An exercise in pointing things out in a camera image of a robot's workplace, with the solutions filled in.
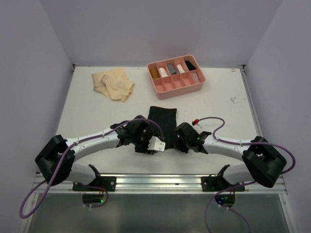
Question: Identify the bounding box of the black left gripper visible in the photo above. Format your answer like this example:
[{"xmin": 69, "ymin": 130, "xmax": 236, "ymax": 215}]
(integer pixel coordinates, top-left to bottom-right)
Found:
[{"xmin": 132, "ymin": 132, "xmax": 158, "ymax": 154}]

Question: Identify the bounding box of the black underwear orange trim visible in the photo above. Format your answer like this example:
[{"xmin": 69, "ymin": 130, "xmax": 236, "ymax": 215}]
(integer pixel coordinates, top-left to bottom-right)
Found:
[{"xmin": 142, "ymin": 106, "xmax": 178, "ymax": 150}]

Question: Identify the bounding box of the pink underwear cream waistband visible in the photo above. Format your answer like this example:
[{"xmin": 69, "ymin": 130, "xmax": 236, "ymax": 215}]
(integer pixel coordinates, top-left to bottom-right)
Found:
[{"xmin": 191, "ymin": 73, "xmax": 200, "ymax": 83}]

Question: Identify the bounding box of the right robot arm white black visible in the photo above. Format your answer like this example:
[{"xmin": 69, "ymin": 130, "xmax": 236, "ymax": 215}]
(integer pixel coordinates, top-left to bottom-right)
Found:
[{"xmin": 174, "ymin": 122, "xmax": 287, "ymax": 191}]

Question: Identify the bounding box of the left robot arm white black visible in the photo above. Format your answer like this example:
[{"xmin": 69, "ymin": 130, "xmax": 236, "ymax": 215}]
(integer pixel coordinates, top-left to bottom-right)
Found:
[{"xmin": 35, "ymin": 115, "xmax": 164, "ymax": 191}]

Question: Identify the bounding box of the beige underwear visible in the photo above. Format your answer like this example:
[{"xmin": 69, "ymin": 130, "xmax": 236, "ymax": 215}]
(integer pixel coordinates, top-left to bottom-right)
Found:
[{"xmin": 92, "ymin": 67, "xmax": 135, "ymax": 102}]

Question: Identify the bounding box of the brown rolled underwear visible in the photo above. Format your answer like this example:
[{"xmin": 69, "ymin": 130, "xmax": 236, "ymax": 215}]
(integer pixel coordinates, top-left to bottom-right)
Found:
[{"xmin": 150, "ymin": 68, "xmax": 160, "ymax": 79}]

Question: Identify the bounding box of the grey rolled underwear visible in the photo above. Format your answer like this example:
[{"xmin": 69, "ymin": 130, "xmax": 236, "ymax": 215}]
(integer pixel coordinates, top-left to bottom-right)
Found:
[{"xmin": 167, "ymin": 64, "xmax": 179, "ymax": 75}]

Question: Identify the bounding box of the black rolled underwear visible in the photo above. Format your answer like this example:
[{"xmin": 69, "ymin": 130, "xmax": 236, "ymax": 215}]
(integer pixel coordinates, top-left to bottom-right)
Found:
[{"xmin": 185, "ymin": 60, "xmax": 197, "ymax": 71}]

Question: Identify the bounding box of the pink divided organizer tray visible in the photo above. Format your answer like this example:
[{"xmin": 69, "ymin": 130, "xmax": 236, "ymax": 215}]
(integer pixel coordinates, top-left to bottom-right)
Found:
[{"xmin": 147, "ymin": 55, "xmax": 206, "ymax": 100}]

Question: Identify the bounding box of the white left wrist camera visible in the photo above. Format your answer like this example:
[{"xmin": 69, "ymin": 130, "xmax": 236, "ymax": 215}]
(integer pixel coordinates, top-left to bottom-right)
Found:
[{"xmin": 148, "ymin": 136, "xmax": 166, "ymax": 152}]

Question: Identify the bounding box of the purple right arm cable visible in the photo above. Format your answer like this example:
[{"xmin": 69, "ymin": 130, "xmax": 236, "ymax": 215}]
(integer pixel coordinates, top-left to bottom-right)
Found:
[{"xmin": 198, "ymin": 116, "xmax": 297, "ymax": 233}]

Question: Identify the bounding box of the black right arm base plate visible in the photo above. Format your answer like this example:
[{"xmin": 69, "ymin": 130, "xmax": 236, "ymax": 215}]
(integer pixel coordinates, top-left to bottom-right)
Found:
[{"xmin": 201, "ymin": 165, "xmax": 243, "ymax": 192}]

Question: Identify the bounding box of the aluminium table frame rail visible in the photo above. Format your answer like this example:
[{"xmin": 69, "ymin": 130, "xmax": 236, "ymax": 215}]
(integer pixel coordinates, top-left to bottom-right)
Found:
[{"xmin": 31, "ymin": 63, "xmax": 287, "ymax": 195}]

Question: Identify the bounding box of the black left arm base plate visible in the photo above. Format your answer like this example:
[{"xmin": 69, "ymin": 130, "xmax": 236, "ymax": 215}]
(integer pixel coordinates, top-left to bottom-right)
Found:
[{"xmin": 71, "ymin": 165, "xmax": 117, "ymax": 192}]

